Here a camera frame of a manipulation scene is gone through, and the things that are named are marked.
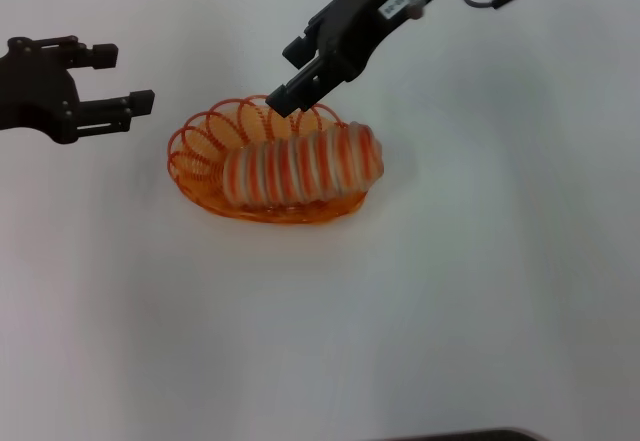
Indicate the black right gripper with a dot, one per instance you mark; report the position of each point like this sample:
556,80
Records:
360,21

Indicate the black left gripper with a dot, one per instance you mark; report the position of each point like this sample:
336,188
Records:
35,91

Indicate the orange and white striped bread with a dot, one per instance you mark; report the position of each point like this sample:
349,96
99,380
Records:
300,171

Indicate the orange woven plastic basket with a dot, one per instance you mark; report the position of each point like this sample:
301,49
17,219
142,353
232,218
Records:
200,161

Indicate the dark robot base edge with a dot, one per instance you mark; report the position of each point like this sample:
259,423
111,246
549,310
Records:
465,435

